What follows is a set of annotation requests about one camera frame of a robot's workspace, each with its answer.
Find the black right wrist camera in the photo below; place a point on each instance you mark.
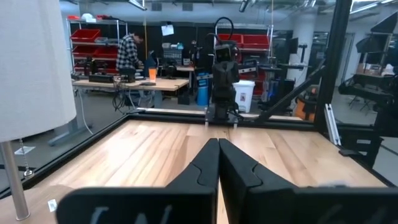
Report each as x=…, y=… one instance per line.
x=223, y=53

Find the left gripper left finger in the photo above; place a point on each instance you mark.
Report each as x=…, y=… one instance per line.
x=202, y=177

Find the silver aluminium bracket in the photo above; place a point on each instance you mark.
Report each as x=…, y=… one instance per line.
x=332, y=124

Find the grey desk foot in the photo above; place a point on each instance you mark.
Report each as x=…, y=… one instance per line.
x=71, y=133

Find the metal storage shelf rack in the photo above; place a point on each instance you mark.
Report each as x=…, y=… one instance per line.
x=121, y=37

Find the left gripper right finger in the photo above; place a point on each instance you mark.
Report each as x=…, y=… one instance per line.
x=242, y=180

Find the light wooden desk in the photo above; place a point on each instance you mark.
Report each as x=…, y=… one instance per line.
x=161, y=84

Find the white paper sheet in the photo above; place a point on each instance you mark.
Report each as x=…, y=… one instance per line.
x=25, y=150

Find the orange cup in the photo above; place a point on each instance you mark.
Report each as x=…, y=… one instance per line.
x=152, y=75

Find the white trash bin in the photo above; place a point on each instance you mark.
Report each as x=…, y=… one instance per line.
x=245, y=96

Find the red storage bin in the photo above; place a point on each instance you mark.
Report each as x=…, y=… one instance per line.
x=255, y=42
x=85, y=35

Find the blue barrel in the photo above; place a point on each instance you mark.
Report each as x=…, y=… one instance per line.
x=202, y=96

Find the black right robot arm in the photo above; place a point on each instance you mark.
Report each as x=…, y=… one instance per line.
x=222, y=102

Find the person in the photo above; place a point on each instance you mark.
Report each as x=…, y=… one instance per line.
x=127, y=53

